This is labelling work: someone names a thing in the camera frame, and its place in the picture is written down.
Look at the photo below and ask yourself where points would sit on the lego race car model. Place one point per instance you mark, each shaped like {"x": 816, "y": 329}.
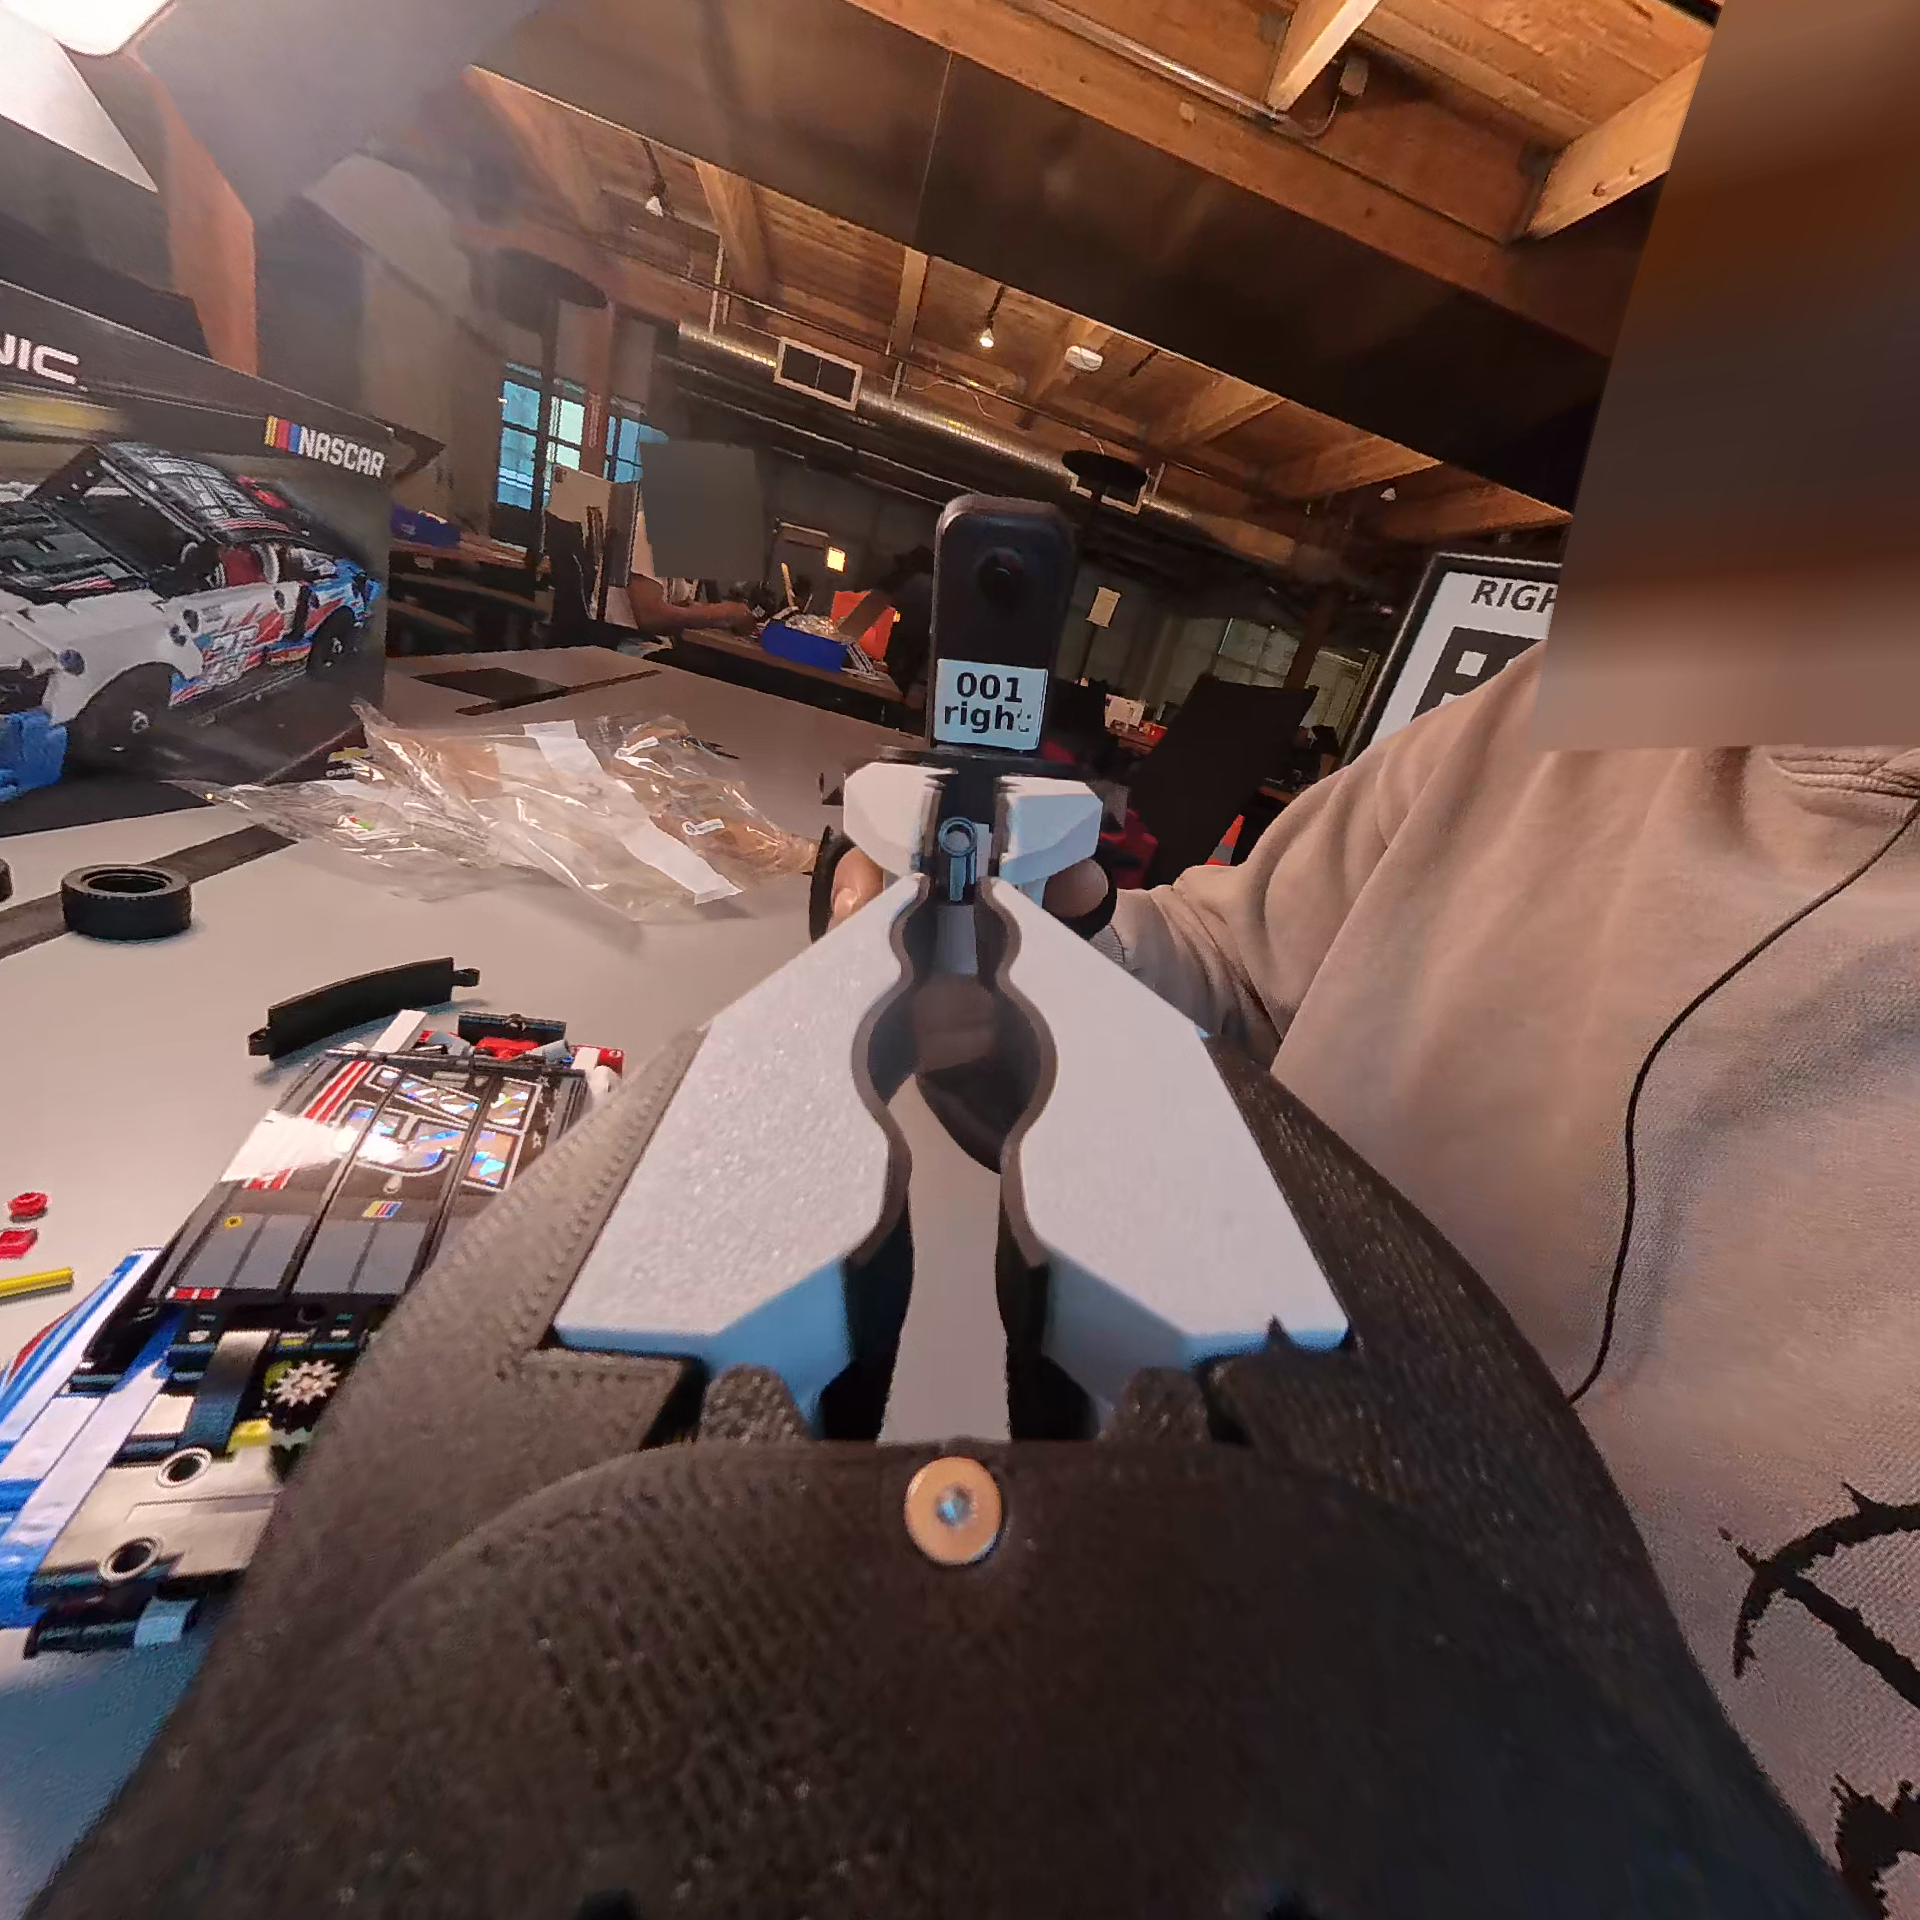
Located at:
{"x": 376, "y": 1170}

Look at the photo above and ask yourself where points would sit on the metal air duct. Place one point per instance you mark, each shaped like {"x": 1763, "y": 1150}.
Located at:
{"x": 931, "y": 406}

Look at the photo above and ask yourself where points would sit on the person's right hand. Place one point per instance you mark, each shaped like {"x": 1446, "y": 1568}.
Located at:
{"x": 854, "y": 887}

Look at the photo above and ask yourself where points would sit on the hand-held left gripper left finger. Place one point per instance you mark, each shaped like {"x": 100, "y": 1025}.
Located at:
{"x": 735, "y": 1184}

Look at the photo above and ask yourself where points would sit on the pile of small lego pieces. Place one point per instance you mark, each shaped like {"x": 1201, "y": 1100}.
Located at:
{"x": 23, "y": 1236}

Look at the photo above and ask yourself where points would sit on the black lego set box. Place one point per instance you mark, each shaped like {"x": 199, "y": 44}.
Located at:
{"x": 180, "y": 600}

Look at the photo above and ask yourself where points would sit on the blue lego panel piece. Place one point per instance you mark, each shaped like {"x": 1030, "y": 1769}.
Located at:
{"x": 956, "y": 836}

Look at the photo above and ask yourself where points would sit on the black speaker on pole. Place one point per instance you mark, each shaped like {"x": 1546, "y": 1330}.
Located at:
{"x": 1107, "y": 476}

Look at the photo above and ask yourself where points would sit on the black partition panel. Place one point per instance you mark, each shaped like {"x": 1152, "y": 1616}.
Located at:
{"x": 1230, "y": 763}

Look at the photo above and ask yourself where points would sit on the black curved lego panel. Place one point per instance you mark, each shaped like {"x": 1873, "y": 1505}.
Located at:
{"x": 360, "y": 1001}

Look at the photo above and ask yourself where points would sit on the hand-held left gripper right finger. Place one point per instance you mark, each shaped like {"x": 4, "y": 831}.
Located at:
{"x": 1171, "y": 1184}

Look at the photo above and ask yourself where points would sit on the studio light panel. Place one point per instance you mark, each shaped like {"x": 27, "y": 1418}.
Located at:
{"x": 75, "y": 105}

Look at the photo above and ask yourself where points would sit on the black white marker board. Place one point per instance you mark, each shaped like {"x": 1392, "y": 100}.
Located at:
{"x": 1441, "y": 662}

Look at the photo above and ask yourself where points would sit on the small blue parts bin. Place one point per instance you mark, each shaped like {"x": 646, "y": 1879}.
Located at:
{"x": 803, "y": 643}

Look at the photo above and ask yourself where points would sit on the clear plastic bags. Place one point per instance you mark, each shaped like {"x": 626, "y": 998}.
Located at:
{"x": 523, "y": 809}

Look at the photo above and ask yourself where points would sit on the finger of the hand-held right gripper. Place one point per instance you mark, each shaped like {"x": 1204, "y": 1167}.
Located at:
{"x": 900, "y": 818}
{"x": 1049, "y": 839}

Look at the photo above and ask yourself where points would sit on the black lego tyre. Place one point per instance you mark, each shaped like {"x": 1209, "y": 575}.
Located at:
{"x": 128, "y": 904}

